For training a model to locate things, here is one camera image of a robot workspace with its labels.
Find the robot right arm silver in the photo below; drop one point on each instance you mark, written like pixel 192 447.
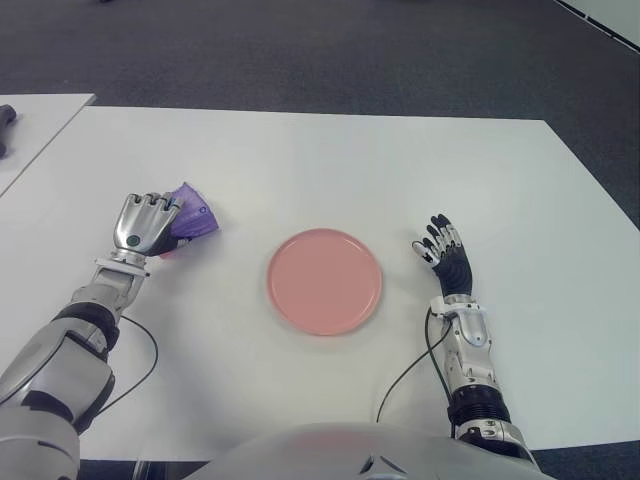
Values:
pixel 472 330

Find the purple tissue paper pack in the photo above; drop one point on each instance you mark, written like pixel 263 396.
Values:
pixel 197 217

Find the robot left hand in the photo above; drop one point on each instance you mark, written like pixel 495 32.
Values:
pixel 142 225

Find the robot left arm silver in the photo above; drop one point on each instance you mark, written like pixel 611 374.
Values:
pixel 55 360

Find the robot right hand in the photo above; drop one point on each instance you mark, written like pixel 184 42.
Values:
pixel 455 270

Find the pink round plate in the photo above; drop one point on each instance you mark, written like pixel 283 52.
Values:
pixel 325 280

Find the silver robot torso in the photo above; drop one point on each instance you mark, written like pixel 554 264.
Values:
pixel 320 450

